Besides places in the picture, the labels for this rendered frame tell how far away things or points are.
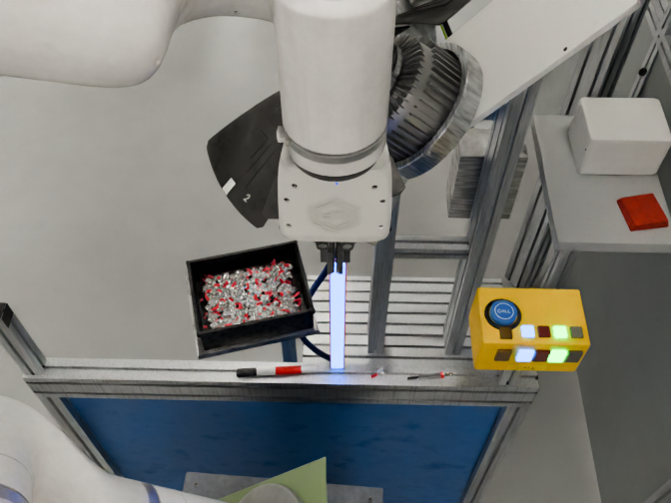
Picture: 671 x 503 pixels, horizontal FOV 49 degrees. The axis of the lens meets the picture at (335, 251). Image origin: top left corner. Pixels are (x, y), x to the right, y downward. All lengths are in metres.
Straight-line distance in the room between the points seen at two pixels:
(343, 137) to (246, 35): 2.78
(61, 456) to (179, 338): 1.55
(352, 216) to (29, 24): 0.31
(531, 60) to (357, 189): 0.73
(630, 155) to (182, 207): 1.60
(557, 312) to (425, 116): 0.41
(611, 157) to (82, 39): 1.28
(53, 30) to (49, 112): 2.67
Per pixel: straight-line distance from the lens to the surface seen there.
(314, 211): 0.64
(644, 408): 1.86
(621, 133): 1.59
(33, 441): 0.83
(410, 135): 1.31
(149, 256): 2.56
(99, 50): 0.48
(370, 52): 0.51
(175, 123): 2.96
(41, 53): 0.48
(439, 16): 1.04
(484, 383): 1.32
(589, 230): 1.55
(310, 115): 0.54
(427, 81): 1.31
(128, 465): 1.82
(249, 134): 1.41
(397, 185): 1.08
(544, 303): 1.16
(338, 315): 1.14
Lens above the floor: 2.03
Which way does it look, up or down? 54 degrees down
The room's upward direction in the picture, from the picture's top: straight up
